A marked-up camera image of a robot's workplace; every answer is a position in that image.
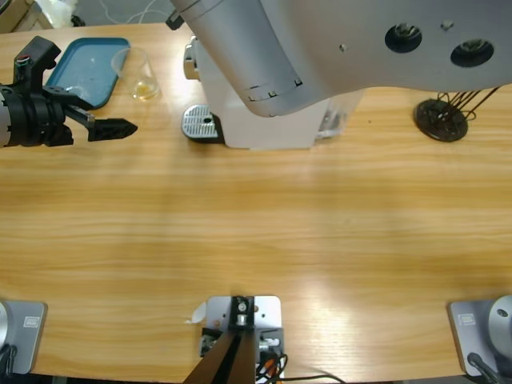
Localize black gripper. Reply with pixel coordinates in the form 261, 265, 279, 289
7, 85, 139, 148

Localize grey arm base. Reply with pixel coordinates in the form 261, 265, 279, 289
446, 294, 512, 378
0, 299, 49, 375

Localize white capsule coffee machine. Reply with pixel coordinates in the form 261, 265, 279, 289
182, 34, 341, 152

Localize clear glass cup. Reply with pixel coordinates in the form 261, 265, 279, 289
110, 46, 161, 103

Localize teal plastic tray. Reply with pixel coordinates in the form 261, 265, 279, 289
44, 37, 132, 110

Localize brown cardboard box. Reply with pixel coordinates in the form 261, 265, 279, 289
0, 0, 37, 34

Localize white tape tag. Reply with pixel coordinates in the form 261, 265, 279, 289
183, 302, 208, 325

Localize black connector box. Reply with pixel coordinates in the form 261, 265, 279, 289
258, 326, 286, 355

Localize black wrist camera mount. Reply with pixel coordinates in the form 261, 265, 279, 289
14, 35, 62, 87

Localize white floor cable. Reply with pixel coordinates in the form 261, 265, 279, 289
98, 0, 177, 26

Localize black post bracket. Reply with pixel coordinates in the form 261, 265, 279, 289
227, 294, 256, 332

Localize white metal mount plate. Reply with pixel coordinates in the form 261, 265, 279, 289
205, 294, 283, 380

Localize black base cable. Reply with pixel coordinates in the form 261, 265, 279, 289
466, 351, 503, 384
0, 342, 18, 375

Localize dark brown post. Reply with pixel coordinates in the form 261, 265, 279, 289
182, 330, 257, 384

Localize black and orange cable bundle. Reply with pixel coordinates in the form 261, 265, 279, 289
254, 350, 290, 384

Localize black wire capsule holder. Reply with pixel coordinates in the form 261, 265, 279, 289
414, 86, 501, 143

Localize thin black cable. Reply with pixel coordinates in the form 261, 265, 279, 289
279, 373, 347, 384

